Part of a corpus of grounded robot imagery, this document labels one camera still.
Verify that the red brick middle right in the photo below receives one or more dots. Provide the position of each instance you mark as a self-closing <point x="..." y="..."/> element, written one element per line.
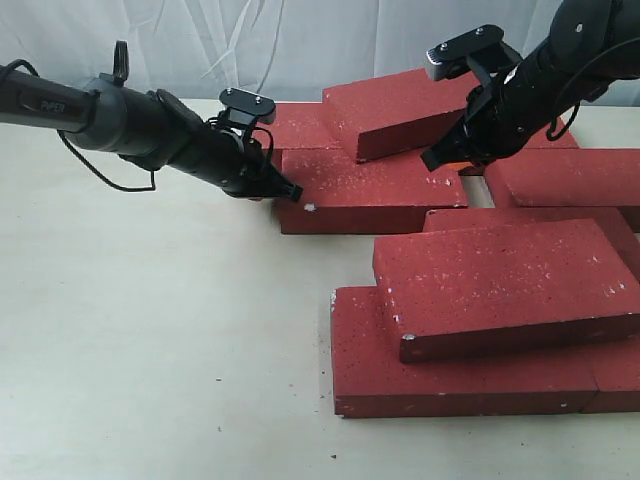
<point x="566" y="177"/>

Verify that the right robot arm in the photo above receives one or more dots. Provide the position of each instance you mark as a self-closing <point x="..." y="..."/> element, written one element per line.
<point x="589" y="46"/>

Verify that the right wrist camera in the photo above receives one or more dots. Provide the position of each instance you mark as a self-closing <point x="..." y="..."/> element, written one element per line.
<point x="481" y="51"/>

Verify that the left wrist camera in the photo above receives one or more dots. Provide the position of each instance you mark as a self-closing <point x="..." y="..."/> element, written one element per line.
<point x="247" y="108"/>

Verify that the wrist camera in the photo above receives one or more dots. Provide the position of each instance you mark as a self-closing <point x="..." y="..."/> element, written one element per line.
<point x="247" y="108"/>
<point x="481" y="51"/>

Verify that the red brick moved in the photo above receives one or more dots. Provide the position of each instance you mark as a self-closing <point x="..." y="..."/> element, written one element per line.
<point x="386" y="115"/>
<point x="340" y="196"/>

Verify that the red brick back left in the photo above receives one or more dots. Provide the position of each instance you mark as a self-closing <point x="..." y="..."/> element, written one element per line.
<point x="298" y="125"/>

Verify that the red brick third row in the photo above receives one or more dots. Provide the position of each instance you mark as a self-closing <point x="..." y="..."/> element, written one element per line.
<point x="609" y="219"/>

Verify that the red brick tilted front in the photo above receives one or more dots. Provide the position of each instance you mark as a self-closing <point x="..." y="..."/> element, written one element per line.
<point x="504" y="289"/>

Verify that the red brick front left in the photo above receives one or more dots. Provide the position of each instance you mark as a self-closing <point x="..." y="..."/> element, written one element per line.
<point x="369" y="381"/>

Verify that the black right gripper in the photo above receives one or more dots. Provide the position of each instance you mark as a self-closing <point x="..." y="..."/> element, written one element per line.
<point x="500" y="119"/>

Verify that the white backdrop cloth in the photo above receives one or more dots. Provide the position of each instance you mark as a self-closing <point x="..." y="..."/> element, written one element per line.
<point x="287" y="50"/>

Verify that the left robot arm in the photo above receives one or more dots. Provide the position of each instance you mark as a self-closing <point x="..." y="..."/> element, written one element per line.
<point x="154" y="129"/>

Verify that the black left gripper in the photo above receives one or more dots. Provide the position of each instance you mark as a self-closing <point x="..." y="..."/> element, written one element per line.
<point x="220" y="158"/>

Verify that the red brick front right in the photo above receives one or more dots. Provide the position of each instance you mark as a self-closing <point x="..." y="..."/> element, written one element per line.
<point x="615" y="368"/>

